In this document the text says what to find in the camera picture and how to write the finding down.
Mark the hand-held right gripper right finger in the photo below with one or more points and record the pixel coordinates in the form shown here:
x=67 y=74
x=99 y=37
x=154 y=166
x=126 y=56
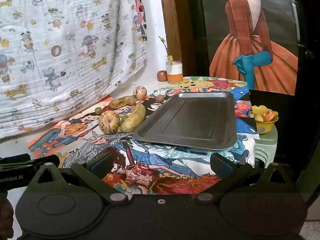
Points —
x=221 y=165

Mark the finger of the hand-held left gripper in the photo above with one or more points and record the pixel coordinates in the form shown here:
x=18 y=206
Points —
x=47 y=160

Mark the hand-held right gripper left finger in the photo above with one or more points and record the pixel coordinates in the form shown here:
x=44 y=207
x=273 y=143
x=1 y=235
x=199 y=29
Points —
x=101 y=165

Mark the striped pepino melon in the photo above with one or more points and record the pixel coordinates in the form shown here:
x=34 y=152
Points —
x=140 y=90
x=109 y=122

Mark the green grape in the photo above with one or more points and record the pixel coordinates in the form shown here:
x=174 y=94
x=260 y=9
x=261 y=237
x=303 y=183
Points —
x=98 y=110

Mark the grey metal tray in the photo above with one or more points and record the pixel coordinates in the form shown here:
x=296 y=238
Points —
x=190 y=120

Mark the yellow banana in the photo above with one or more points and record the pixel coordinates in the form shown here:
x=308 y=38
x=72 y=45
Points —
x=133 y=120

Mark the red cherry tomato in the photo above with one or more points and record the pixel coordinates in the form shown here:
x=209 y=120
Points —
x=107 y=108

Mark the brown longan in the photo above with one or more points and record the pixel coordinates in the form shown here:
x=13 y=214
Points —
x=159 y=98

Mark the person's left hand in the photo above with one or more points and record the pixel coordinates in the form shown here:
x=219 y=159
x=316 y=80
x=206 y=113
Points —
x=5 y=213

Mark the grey-haired figure drawing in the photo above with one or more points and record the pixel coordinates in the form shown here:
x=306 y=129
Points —
x=90 y=145

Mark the orange-bordered boys drawing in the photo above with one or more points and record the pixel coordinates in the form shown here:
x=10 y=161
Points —
x=62 y=135

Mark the pale green plastic container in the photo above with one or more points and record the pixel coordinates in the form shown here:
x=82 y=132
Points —
x=265 y=150

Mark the yellow plastic bowl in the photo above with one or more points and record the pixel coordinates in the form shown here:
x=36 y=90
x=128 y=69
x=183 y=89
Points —
x=265 y=126

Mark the blue and red drawing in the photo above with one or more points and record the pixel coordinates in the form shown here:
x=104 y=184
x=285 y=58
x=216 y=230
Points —
x=243 y=110

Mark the orange peel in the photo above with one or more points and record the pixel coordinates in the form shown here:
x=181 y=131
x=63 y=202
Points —
x=268 y=115

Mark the black-haired cartoon drawing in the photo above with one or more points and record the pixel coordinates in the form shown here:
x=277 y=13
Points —
x=152 y=105

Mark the yellow bear drawing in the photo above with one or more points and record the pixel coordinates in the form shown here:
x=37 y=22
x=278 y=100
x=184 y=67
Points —
x=192 y=83

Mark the white and orange jar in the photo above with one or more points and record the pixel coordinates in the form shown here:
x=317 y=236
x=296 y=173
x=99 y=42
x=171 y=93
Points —
x=174 y=72

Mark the small red apple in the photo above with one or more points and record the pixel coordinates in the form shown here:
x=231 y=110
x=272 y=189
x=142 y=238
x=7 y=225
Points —
x=162 y=75

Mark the white cartoon printed blanket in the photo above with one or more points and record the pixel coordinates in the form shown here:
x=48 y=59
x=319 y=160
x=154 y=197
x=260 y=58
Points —
x=62 y=42

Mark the wall poster orange dress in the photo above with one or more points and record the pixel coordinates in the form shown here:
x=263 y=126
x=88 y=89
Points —
x=250 y=42

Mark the brown wooden door frame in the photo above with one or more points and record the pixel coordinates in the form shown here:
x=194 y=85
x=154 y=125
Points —
x=172 y=17

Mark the pink cartoon wall drawing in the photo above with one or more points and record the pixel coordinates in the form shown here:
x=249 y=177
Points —
x=140 y=10

